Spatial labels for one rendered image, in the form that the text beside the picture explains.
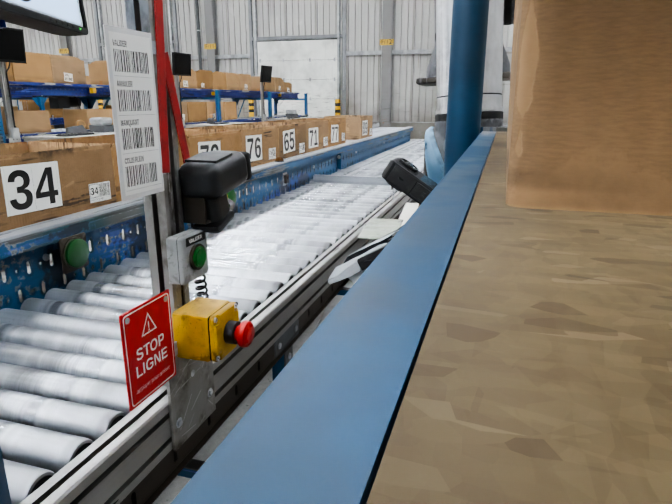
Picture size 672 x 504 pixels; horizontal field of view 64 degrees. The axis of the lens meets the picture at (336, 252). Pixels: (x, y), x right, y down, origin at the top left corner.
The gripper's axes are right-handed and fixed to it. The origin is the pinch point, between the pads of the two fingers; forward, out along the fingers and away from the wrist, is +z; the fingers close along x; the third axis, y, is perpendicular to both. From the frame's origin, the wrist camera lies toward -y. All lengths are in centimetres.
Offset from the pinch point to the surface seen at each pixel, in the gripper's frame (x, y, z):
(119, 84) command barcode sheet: -9.7, -31.6, 9.2
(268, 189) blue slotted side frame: 159, -25, 78
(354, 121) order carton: 336, -49, 72
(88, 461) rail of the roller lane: -19.2, 5.5, 33.9
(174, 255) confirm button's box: -3.4, -11.8, 19.3
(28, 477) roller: -24.8, 2.8, 36.1
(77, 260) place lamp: 36, -24, 74
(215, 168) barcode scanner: 1.4, -19.5, 9.8
